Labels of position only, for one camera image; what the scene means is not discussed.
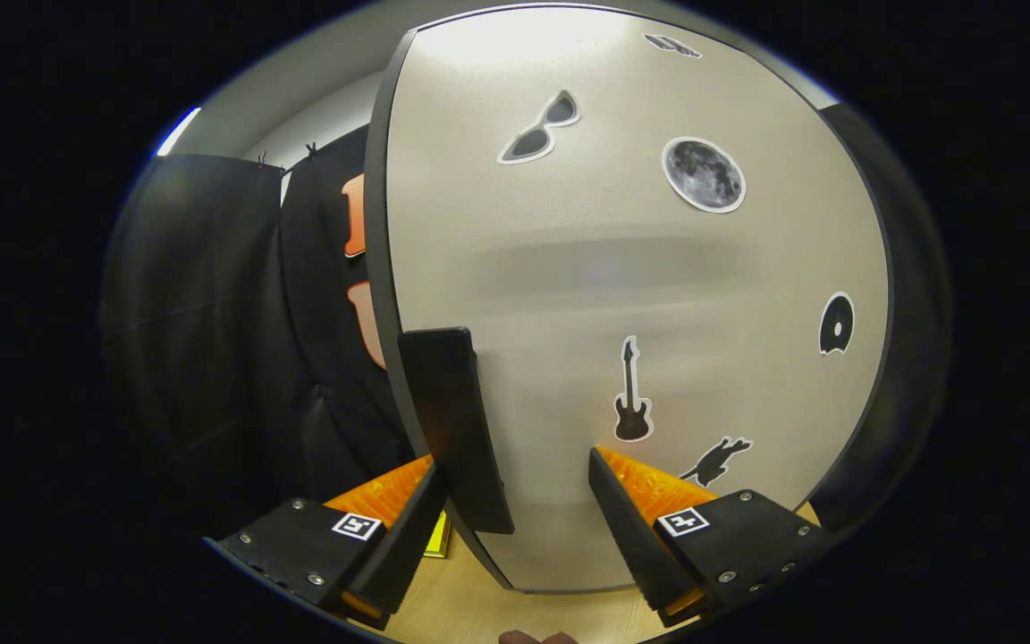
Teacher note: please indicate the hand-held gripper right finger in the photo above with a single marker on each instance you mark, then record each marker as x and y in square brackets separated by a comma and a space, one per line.
[631, 537]

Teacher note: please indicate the yellow book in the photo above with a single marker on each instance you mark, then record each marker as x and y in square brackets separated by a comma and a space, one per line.
[437, 547]

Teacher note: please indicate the black backdrop cloth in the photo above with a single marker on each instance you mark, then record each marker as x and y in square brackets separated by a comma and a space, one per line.
[211, 358]

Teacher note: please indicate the narrow ceiling light strip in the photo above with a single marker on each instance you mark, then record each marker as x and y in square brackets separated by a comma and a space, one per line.
[180, 131]

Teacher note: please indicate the grey shoe cabinet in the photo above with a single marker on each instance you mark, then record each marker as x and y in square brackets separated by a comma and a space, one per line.
[376, 224]

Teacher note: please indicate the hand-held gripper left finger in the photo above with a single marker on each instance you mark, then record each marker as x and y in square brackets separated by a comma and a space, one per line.
[403, 546]

